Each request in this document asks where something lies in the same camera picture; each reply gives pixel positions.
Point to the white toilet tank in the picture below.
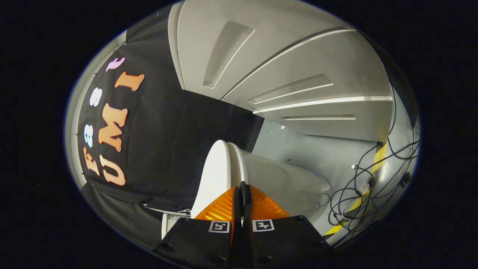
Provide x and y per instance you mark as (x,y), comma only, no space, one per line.
(173,224)

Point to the yellow black floor tape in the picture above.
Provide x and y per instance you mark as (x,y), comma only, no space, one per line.
(380,157)

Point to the white toilet bowl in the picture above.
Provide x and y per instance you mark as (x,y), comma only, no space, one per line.
(283,183)

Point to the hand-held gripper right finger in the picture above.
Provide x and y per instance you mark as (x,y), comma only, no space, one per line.
(287,243)

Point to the black backdrop cloth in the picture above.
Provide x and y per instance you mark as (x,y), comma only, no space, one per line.
(157,149)

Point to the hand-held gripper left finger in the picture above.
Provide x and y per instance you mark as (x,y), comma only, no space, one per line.
(198,243)

